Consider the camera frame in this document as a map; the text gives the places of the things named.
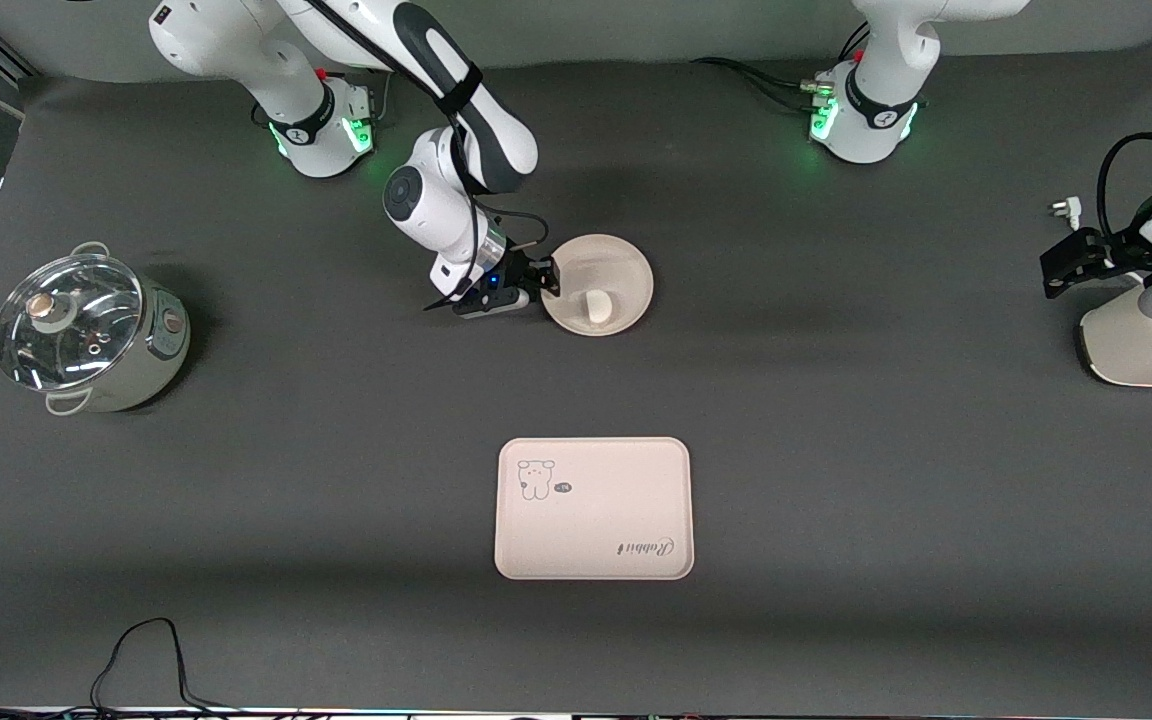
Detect round cream plate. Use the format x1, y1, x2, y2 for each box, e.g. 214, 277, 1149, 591
541, 233, 655, 337

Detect cream rectangular rabbit tray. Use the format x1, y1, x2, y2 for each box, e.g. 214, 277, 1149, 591
494, 436, 695, 581

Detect cream white toaster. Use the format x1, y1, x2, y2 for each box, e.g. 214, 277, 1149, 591
1078, 280, 1152, 388

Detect pale green electric pot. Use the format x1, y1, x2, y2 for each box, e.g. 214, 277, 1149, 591
0, 241, 192, 416

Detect glass pot lid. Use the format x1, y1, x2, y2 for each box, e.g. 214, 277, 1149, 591
0, 254, 145, 391

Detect black right arm base cables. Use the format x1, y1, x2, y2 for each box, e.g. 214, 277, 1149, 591
314, 60, 392, 128

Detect black arm base cables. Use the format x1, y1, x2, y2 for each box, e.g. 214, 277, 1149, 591
689, 22, 872, 113
314, 60, 392, 128

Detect black left arm base cables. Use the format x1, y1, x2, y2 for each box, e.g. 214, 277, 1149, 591
689, 22, 872, 113

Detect black looped cable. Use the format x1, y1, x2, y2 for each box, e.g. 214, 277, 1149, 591
89, 617, 237, 716

